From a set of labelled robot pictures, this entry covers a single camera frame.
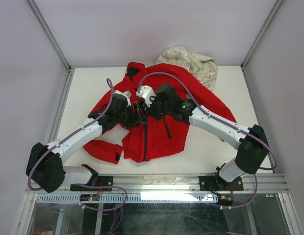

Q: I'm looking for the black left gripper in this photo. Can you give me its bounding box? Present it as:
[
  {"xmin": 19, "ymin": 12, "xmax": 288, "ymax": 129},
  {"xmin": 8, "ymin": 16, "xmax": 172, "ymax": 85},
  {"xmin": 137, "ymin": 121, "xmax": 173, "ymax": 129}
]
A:
[{"xmin": 115, "ymin": 102, "xmax": 148, "ymax": 129}]

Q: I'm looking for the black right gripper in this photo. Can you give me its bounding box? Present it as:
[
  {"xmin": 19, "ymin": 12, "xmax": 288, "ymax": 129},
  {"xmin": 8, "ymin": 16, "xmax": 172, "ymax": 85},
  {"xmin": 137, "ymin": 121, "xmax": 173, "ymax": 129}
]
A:
[{"xmin": 142, "ymin": 94, "xmax": 172, "ymax": 122}]

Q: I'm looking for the red zip jacket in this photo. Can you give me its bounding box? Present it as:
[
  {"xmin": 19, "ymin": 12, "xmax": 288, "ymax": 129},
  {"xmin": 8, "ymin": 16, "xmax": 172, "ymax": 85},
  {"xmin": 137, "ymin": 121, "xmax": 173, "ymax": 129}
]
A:
[{"xmin": 83, "ymin": 62, "xmax": 236, "ymax": 164}]

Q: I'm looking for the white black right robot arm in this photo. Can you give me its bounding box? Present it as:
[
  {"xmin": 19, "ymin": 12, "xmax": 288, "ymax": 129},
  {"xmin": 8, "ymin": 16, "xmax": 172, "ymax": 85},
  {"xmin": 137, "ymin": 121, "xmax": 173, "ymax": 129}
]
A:
[{"xmin": 137, "ymin": 84, "xmax": 269, "ymax": 192}]

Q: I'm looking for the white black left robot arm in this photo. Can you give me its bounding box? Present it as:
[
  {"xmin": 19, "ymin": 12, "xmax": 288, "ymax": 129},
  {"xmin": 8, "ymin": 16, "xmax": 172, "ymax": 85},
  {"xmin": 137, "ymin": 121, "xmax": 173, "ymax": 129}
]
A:
[{"xmin": 26, "ymin": 93, "xmax": 151, "ymax": 193}]

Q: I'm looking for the cream green printed cloth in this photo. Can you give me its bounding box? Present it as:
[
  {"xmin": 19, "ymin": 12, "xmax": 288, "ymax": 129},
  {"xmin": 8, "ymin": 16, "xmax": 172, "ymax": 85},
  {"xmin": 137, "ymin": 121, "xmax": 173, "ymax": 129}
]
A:
[{"xmin": 155, "ymin": 46, "xmax": 218, "ymax": 91}]

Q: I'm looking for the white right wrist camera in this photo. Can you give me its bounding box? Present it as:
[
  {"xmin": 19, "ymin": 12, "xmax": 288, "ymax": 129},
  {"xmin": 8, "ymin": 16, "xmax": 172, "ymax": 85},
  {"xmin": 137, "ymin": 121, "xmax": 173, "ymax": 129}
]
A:
[{"xmin": 136, "ymin": 85, "xmax": 155, "ymax": 107}]

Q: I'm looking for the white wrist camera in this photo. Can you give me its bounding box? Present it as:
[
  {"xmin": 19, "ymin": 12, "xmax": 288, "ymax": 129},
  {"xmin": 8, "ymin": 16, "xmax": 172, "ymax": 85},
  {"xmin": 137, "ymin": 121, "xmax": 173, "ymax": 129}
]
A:
[
  {"xmin": 136, "ymin": 85, "xmax": 155, "ymax": 107},
  {"xmin": 114, "ymin": 90, "xmax": 131, "ymax": 106}
]

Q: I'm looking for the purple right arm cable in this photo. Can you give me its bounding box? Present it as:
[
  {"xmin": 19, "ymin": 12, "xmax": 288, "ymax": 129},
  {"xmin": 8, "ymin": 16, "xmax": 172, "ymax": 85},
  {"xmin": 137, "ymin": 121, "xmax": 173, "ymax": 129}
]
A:
[{"xmin": 138, "ymin": 71, "xmax": 278, "ymax": 210}]

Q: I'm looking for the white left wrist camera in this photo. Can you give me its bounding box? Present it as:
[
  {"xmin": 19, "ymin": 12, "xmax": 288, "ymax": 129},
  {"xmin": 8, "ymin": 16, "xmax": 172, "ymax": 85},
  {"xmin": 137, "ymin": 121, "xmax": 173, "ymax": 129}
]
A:
[{"xmin": 114, "ymin": 90, "xmax": 131, "ymax": 106}]

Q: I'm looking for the white perforated cable tray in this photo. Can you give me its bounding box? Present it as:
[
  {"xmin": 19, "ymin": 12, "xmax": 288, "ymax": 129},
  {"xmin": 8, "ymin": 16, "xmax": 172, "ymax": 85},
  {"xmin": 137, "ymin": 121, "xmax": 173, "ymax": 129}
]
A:
[{"xmin": 36, "ymin": 191, "xmax": 218, "ymax": 204}]

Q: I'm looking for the aluminium left frame post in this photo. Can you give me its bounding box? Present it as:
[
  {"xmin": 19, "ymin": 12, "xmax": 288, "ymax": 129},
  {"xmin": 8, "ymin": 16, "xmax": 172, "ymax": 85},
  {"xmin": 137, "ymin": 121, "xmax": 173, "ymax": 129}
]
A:
[{"xmin": 26, "ymin": 0, "xmax": 72, "ymax": 72}]

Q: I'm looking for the aluminium frame post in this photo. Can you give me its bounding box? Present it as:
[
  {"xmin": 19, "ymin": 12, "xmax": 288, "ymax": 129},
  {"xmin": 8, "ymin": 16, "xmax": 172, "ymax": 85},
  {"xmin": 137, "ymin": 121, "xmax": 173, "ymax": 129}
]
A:
[
  {"xmin": 240, "ymin": 0, "xmax": 285, "ymax": 71},
  {"xmin": 26, "ymin": 0, "xmax": 72, "ymax": 72}
]

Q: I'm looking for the aluminium mounting rail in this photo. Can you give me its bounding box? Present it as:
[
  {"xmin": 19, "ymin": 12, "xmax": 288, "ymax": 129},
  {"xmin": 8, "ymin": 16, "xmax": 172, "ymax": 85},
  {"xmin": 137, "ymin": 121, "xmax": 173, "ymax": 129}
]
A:
[{"xmin": 104, "ymin": 173, "xmax": 290, "ymax": 194}]

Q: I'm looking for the aluminium right frame post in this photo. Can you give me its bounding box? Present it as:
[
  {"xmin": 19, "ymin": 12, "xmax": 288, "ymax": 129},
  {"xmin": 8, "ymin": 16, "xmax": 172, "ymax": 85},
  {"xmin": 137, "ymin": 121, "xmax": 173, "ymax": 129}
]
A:
[{"xmin": 240, "ymin": 0, "xmax": 285, "ymax": 71}]

